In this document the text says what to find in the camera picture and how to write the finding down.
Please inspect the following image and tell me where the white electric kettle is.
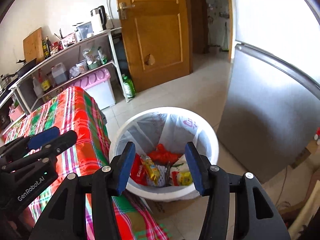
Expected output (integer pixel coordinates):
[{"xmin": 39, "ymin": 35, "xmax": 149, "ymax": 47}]
[{"xmin": 90, "ymin": 5, "xmax": 108, "ymax": 32}]

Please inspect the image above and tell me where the black frying pan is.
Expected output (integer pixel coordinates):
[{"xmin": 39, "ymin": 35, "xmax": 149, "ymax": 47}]
[{"xmin": 15, "ymin": 58, "xmax": 37, "ymax": 77}]

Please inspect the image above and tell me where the low white shelf unit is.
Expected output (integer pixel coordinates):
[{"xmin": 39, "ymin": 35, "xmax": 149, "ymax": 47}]
[{"xmin": 0, "ymin": 90, "xmax": 28, "ymax": 130}]

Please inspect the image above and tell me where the green mop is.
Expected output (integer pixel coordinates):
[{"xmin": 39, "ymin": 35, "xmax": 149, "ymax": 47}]
[{"xmin": 220, "ymin": 22, "xmax": 230, "ymax": 53}]

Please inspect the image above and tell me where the plaid red green tablecloth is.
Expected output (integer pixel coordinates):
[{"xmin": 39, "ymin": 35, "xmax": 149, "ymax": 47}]
[{"xmin": 1, "ymin": 86, "xmax": 169, "ymax": 240}]

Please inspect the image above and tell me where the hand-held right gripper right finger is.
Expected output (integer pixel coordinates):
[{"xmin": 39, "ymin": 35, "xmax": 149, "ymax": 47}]
[{"xmin": 184, "ymin": 141, "xmax": 292, "ymax": 240}]

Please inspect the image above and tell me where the red snack packet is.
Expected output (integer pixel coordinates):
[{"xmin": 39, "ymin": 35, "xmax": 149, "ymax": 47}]
[{"xmin": 130, "ymin": 154, "xmax": 148, "ymax": 186}]

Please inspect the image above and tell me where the red plastic bag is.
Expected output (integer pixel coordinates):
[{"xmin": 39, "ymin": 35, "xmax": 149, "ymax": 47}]
[{"xmin": 147, "ymin": 144, "xmax": 183, "ymax": 165}]

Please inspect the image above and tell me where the silver refrigerator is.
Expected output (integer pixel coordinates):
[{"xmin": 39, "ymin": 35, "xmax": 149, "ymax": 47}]
[{"xmin": 217, "ymin": 0, "xmax": 320, "ymax": 183}]

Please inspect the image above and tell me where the steel steamer pot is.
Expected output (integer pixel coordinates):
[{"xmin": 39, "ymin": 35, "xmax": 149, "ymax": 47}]
[{"xmin": 0, "ymin": 74, "xmax": 13, "ymax": 90}]

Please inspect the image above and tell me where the green white packet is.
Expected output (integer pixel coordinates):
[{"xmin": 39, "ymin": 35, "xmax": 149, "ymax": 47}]
[{"xmin": 98, "ymin": 47, "xmax": 108, "ymax": 64}]

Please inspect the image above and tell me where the black kitchen appliance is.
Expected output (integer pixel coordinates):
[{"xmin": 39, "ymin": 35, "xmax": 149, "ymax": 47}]
[{"xmin": 0, "ymin": 112, "xmax": 10, "ymax": 128}]

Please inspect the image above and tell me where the gold snack bag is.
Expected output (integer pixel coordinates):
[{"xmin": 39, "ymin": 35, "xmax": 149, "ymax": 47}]
[{"xmin": 140, "ymin": 155, "xmax": 161, "ymax": 187}]

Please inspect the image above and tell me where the large white foam fruit net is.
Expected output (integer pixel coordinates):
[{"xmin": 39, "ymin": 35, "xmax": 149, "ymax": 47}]
[{"xmin": 146, "ymin": 164, "xmax": 174, "ymax": 187}]

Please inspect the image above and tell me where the flat cardboard sheet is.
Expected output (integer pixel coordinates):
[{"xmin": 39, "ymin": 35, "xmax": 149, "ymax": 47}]
[{"xmin": 145, "ymin": 197, "xmax": 203, "ymax": 215}]

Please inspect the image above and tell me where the yellow snack packet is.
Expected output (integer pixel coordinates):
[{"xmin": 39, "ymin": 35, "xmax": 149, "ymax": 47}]
[{"xmin": 171, "ymin": 171, "xmax": 193, "ymax": 187}]

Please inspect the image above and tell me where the cardboard box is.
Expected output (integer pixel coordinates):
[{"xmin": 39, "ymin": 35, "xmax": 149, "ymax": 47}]
[{"xmin": 290, "ymin": 140, "xmax": 320, "ymax": 170}]

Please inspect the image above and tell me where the wooden cutting board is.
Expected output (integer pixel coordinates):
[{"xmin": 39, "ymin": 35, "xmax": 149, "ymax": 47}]
[{"xmin": 23, "ymin": 27, "xmax": 43, "ymax": 64}]

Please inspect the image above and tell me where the clear plastic jug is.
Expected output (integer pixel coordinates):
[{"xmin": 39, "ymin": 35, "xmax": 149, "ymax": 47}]
[{"xmin": 51, "ymin": 63, "xmax": 69, "ymax": 85}]

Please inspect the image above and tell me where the green detergent bottle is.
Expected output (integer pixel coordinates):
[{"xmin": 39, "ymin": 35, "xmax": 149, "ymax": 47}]
[{"xmin": 122, "ymin": 74, "xmax": 136, "ymax": 98}]

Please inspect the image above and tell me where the tall white metal shelf rack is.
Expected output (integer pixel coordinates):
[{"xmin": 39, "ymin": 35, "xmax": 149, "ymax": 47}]
[{"xmin": 9, "ymin": 27, "xmax": 130, "ymax": 115}]

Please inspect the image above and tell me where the clear plastic lidded container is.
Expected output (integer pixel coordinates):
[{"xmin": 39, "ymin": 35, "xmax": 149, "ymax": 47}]
[{"xmin": 75, "ymin": 21, "xmax": 94, "ymax": 42}]

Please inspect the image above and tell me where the clear plastic food bag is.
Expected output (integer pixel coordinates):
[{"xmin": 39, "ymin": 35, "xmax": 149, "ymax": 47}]
[{"xmin": 82, "ymin": 45, "xmax": 100, "ymax": 64}]

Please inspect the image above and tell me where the pink lid storage box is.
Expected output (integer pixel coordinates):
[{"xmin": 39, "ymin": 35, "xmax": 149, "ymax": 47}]
[{"xmin": 67, "ymin": 68, "xmax": 117, "ymax": 110}]

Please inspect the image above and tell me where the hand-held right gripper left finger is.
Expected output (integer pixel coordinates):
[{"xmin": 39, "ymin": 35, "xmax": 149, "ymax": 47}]
[{"xmin": 29, "ymin": 141, "xmax": 136, "ymax": 240}]

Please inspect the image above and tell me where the clear plastic bottle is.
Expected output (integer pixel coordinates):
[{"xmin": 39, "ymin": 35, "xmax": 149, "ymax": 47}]
[{"xmin": 32, "ymin": 76, "xmax": 44, "ymax": 98}]

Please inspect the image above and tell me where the green beige snack packet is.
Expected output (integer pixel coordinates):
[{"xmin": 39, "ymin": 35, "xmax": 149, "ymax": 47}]
[{"xmin": 170, "ymin": 155, "xmax": 190, "ymax": 173}]

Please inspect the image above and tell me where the pink plastic basket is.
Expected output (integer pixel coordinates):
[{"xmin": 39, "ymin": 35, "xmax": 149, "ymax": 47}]
[{"xmin": 9, "ymin": 104, "xmax": 24, "ymax": 122}]

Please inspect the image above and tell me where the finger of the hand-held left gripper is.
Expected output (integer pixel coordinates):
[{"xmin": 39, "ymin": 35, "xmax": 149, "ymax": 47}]
[
  {"xmin": 0, "ymin": 127, "xmax": 60, "ymax": 164},
  {"xmin": 0, "ymin": 130, "xmax": 78, "ymax": 173}
]

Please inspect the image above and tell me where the yellow label bottle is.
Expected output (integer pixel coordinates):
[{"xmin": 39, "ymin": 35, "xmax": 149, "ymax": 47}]
[{"xmin": 39, "ymin": 71, "xmax": 52, "ymax": 92}]

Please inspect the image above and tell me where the pink chopstick holder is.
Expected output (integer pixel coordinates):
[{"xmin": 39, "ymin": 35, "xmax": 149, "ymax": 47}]
[{"xmin": 61, "ymin": 32, "xmax": 77, "ymax": 49}]

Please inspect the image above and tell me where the brown wooden door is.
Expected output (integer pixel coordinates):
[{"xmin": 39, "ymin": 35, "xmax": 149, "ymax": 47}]
[{"xmin": 114, "ymin": 0, "xmax": 193, "ymax": 93}]

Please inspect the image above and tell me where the brass door handle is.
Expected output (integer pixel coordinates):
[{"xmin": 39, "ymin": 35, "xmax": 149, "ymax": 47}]
[{"xmin": 117, "ymin": 2, "xmax": 135, "ymax": 20}]

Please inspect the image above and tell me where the white plastic bin liner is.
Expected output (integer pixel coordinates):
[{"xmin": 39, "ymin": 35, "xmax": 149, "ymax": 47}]
[{"xmin": 117, "ymin": 112, "xmax": 210, "ymax": 188}]

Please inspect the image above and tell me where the white trash bin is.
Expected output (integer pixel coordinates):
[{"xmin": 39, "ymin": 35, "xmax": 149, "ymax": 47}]
[{"xmin": 109, "ymin": 107, "xmax": 220, "ymax": 202}]

